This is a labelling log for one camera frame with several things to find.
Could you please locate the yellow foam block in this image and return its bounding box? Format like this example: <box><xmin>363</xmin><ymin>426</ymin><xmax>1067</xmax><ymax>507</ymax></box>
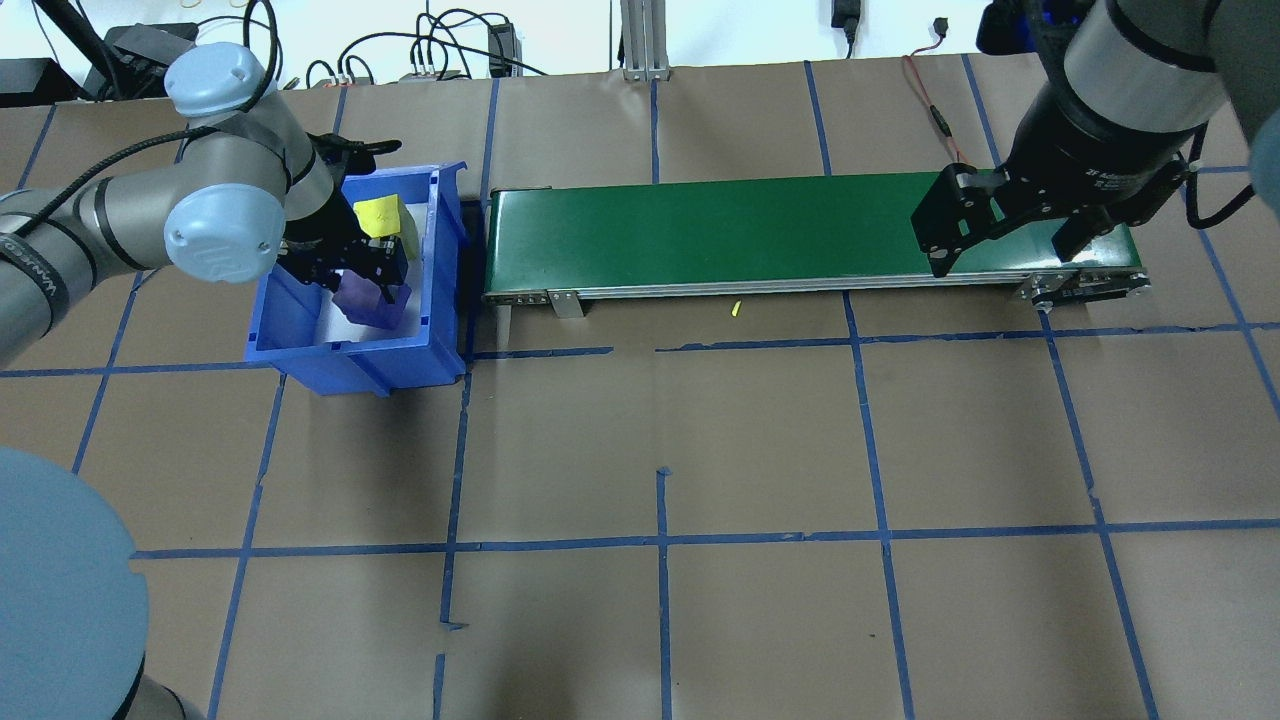
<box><xmin>353</xmin><ymin>195</ymin><xmax>421</xmax><ymax>263</ymax></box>

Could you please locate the thin red cable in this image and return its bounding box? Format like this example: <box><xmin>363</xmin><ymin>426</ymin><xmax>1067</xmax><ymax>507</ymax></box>
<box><xmin>903</xmin><ymin>17</ymin><xmax>976</xmax><ymax>171</ymax></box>

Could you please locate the aluminium extrusion post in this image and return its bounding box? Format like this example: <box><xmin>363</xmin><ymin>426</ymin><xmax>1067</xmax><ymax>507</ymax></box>
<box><xmin>620</xmin><ymin>0</ymin><xmax>673</xmax><ymax>81</ymax></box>

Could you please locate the black device with tripod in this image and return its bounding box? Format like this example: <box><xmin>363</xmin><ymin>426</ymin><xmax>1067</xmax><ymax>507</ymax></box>
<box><xmin>35</xmin><ymin>0</ymin><xmax>198</xmax><ymax>98</ymax></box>

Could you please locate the green conveyor belt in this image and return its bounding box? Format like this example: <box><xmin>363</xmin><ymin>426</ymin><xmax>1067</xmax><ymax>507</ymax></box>
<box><xmin>483</xmin><ymin>165</ymin><xmax>1153</xmax><ymax>321</ymax></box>

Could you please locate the flat black box device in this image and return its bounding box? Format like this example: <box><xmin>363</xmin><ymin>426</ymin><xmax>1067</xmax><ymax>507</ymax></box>
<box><xmin>0</xmin><ymin>58</ymin><xmax>61</xmax><ymax>106</ymax></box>

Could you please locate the thin black cable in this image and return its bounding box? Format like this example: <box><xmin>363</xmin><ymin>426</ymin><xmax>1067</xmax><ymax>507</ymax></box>
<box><xmin>338</xmin><ymin>30</ymin><xmax>551</xmax><ymax>81</ymax></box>
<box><xmin>425</xmin><ymin>8</ymin><xmax>506</xmax><ymax>71</ymax></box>

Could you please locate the purple foam block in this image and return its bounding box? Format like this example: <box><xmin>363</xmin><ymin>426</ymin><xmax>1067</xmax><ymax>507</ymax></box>
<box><xmin>333</xmin><ymin>272</ymin><xmax>413</xmax><ymax>331</ymax></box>

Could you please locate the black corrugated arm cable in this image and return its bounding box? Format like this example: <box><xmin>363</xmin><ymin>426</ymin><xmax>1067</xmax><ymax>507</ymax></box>
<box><xmin>0</xmin><ymin>0</ymin><xmax>283</xmax><ymax>241</ymax></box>

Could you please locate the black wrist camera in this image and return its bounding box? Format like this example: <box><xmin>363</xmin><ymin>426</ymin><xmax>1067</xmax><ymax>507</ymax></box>
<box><xmin>318</xmin><ymin>135</ymin><xmax>403</xmax><ymax>181</ymax></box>
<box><xmin>975</xmin><ymin>0</ymin><xmax>1066</xmax><ymax>56</ymax></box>

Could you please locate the blue plastic storage bin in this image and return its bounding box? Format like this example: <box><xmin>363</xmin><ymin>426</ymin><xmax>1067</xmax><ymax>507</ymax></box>
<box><xmin>245</xmin><ymin>162</ymin><xmax>471</xmax><ymax>398</ymax></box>

